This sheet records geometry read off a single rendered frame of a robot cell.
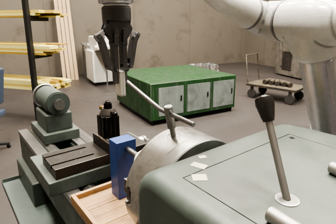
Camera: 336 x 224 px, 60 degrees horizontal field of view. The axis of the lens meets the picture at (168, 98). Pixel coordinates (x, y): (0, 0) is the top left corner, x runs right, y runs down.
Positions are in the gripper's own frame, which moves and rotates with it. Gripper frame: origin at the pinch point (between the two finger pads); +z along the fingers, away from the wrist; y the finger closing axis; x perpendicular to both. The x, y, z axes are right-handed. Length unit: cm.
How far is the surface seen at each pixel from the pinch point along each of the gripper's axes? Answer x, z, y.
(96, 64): -604, 87, -261
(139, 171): 13.8, 19.6, 3.4
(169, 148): 17.6, 14.0, -3.2
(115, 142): -17.9, 25.2, -6.2
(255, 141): 32.8, 10.9, -16.5
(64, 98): -93, 25, -13
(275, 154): 46.5, 4.4, -2.1
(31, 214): -80, 82, 14
